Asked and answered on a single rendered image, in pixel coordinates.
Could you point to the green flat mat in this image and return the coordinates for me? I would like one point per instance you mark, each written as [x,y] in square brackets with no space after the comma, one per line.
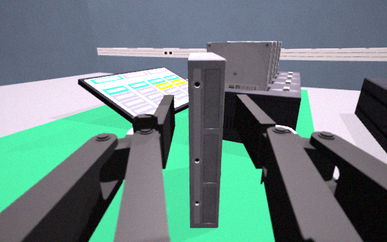
[27,156]

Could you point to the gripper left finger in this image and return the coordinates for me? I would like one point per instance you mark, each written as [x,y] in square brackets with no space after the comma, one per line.
[68,203]

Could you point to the black-framed status screen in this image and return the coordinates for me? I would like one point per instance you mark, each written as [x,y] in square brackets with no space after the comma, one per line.
[138,92]

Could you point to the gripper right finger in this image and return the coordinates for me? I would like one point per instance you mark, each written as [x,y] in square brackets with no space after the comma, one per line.
[306,203]

